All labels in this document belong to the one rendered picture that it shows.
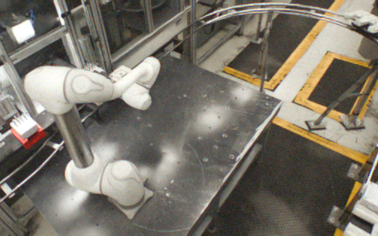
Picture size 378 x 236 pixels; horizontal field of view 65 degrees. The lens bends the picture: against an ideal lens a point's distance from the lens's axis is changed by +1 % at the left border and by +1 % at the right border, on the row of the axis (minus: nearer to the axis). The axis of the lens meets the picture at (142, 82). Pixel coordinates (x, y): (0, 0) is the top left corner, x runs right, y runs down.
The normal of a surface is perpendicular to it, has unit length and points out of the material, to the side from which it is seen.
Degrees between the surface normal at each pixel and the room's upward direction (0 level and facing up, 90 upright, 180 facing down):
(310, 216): 0
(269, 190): 0
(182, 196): 0
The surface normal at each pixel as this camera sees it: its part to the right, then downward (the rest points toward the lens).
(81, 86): -0.10, -0.11
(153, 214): -0.12, -0.75
